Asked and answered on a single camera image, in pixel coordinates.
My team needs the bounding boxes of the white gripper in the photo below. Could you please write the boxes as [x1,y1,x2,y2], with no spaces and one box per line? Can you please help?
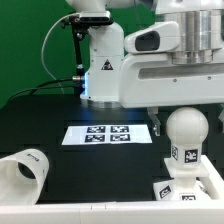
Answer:
[118,21,224,136]

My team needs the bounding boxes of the white lamp bulb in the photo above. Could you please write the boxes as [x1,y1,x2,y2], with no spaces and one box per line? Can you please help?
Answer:
[166,107,209,169]

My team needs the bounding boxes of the white lamp base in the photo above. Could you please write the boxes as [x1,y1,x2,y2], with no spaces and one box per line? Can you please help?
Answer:
[153,158,211,201]

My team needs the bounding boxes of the white lamp shade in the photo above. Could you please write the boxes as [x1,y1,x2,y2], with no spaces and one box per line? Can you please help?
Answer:
[0,149,49,206]

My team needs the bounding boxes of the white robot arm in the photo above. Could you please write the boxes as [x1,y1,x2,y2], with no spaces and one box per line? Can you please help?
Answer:
[66,0,224,127]

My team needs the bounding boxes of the white marker sheet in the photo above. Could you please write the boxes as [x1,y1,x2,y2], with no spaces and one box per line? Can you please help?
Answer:
[62,124,152,145]

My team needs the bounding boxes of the white frame wall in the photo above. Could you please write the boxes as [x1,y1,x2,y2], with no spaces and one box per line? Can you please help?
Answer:
[0,156,224,224]

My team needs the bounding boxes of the black camera pole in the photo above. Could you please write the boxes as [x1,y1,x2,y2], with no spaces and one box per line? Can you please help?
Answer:
[62,15,88,92]

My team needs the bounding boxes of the black cable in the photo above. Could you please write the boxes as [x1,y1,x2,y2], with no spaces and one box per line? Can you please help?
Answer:
[7,77,84,102]

